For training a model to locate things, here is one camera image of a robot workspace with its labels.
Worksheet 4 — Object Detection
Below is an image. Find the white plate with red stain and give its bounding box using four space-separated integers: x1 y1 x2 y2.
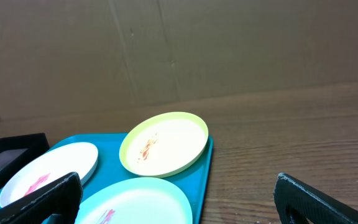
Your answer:
0 142 98 208

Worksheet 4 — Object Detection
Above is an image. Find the teal plastic tray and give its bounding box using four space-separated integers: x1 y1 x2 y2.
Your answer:
0 133 214 224

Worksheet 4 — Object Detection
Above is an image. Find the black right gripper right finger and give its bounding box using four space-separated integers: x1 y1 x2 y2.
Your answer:
273 173 358 224

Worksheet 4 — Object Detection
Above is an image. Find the black tray with water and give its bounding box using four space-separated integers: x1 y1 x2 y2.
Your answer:
0 133 50 189

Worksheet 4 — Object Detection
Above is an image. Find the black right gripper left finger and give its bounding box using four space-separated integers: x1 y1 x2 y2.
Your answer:
0 172 83 224

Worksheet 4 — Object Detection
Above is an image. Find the light blue plate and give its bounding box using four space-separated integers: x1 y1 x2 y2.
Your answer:
75 177 193 224

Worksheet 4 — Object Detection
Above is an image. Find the yellow-green plate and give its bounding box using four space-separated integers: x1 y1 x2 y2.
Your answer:
119 111 209 178

